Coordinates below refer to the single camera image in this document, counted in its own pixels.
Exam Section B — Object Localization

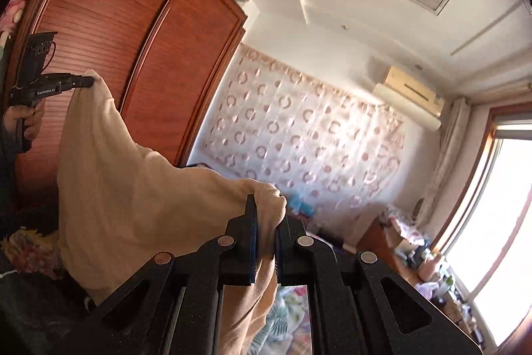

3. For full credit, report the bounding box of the beige printed t-shirt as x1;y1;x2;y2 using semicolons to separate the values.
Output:
57;78;286;354

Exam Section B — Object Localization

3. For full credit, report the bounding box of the person's left hand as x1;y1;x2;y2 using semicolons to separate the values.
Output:
3;100;45;140

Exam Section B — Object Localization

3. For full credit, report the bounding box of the white crumpled tissue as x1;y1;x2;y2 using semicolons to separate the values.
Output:
415;282;439;300

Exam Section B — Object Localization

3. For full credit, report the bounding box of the long wooden sideboard cabinet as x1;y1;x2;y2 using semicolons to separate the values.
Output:
357;217;483;347

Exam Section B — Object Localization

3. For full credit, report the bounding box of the palm leaf print bedsheet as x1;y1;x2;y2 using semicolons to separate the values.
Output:
247;285;313;355

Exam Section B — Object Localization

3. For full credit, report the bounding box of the pink bottle on sideboard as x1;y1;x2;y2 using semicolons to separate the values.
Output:
418;251;443;282

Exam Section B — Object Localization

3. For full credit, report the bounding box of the wooden louvered wardrobe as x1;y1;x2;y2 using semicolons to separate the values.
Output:
0;0;248;215

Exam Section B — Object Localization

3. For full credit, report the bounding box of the blue tissue pack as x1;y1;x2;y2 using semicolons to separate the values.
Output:
288;194;315;218

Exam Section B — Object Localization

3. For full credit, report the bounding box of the circle pattern sheer curtain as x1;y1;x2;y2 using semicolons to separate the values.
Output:
201;45;404;212

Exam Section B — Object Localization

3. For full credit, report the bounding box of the beige window drape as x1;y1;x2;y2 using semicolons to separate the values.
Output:
416;96;471;226

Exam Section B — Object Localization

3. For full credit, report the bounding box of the window with wooden frame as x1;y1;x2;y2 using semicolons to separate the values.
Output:
431;102;531;354

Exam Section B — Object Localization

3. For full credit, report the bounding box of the white wall air conditioner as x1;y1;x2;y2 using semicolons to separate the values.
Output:
372;67;446;131

